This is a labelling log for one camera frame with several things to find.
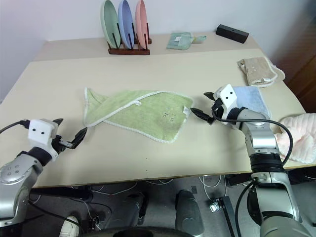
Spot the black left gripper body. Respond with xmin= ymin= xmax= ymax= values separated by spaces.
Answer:
xmin=50 ymin=135 xmax=75 ymax=155

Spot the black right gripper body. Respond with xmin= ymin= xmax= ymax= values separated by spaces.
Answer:
xmin=211 ymin=98 xmax=226 ymax=121

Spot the light green towel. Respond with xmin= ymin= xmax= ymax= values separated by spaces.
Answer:
xmin=82 ymin=86 xmax=194 ymax=144

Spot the folded light blue towel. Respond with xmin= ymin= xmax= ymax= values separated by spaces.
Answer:
xmin=232 ymin=85 xmax=273 ymax=119

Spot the folded beige towel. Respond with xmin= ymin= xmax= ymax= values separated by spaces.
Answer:
xmin=237 ymin=56 xmax=286 ymax=88

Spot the small green cloth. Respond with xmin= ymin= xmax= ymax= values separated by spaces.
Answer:
xmin=165 ymin=31 xmax=208 ymax=51

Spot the fluffy pink towel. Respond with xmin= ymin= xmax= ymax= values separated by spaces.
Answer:
xmin=272 ymin=113 xmax=316 ymax=164

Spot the black rectangular box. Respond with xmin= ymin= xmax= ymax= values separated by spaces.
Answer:
xmin=216 ymin=24 xmax=249 ymax=44

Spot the white shoe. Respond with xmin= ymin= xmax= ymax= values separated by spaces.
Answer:
xmin=59 ymin=215 xmax=81 ymax=237

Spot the dark rounded robot foot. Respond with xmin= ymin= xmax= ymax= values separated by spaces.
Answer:
xmin=175 ymin=189 xmax=205 ymax=235
xmin=122 ymin=192 xmax=149 ymax=226

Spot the dark wooden dish rack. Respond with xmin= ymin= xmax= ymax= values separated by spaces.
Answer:
xmin=108 ymin=22 xmax=152 ymax=56

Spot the pink plate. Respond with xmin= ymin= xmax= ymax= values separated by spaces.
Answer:
xmin=135 ymin=0 xmax=149 ymax=49

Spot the black table leg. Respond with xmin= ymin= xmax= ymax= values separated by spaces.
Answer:
xmin=216 ymin=196 xmax=236 ymax=237

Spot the blue plate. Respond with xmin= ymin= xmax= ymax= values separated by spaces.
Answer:
xmin=118 ymin=0 xmax=137 ymax=49

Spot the green plate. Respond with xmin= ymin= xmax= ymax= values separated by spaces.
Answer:
xmin=100 ymin=0 xmax=122 ymax=49

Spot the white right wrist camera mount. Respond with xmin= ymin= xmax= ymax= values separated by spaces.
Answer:
xmin=213 ymin=83 xmax=240 ymax=119

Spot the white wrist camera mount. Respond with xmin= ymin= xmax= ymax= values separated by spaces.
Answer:
xmin=213 ymin=83 xmax=240 ymax=119
xmin=27 ymin=118 xmax=59 ymax=159

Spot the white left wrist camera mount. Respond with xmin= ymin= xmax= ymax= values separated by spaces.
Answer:
xmin=27 ymin=118 xmax=59 ymax=159

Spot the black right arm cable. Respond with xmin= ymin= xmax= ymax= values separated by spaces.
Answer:
xmin=213 ymin=108 xmax=296 ymax=233

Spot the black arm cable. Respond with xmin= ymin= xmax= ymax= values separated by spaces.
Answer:
xmin=213 ymin=108 xmax=296 ymax=233
xmin=0 ymin=119 xmax=31 ymax=134

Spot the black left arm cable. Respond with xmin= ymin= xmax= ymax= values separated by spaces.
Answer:
xmin=0 ymin=119 xmax=31 ymax=134

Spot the white floor cable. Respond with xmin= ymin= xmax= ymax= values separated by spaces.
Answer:
xmin=199 ymin=174 xmax=227 ymax=202

